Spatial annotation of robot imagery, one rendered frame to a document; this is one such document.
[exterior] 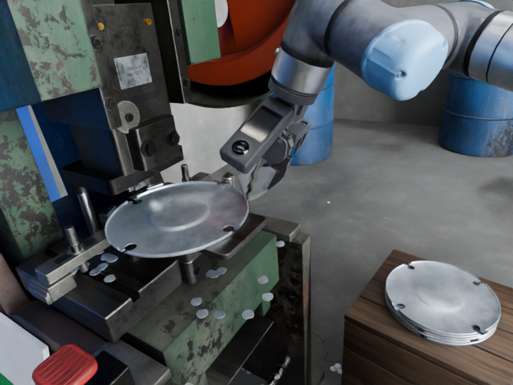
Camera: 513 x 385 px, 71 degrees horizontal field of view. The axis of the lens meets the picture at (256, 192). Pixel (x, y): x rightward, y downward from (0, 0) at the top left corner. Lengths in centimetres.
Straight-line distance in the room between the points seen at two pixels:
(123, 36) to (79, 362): 50
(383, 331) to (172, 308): 59
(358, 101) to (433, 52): 364
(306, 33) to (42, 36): 33
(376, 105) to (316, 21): 355
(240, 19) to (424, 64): 64
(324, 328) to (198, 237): 97
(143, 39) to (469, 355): 102
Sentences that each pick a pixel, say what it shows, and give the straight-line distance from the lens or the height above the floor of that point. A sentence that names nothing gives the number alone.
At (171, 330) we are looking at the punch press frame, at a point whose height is 64.
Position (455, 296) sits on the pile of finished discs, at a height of 39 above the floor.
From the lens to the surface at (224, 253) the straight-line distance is 62.
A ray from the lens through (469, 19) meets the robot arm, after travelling 51.
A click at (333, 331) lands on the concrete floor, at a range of 154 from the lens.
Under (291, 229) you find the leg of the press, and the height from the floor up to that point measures 64.
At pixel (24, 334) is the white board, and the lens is 93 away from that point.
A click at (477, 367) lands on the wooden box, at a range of 108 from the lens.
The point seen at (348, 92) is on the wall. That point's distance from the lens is 405.
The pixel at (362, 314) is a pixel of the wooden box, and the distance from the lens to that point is 112.
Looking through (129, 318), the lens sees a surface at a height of 67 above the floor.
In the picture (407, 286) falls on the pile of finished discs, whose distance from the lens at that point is 118.
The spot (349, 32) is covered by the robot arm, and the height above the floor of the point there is 112.
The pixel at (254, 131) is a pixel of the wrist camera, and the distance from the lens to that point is 49.
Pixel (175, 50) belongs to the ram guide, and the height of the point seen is 109.
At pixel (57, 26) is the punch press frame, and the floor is 115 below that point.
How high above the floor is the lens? 115
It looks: 27 degrees down
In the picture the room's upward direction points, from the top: 5 degrees counter-clockwise
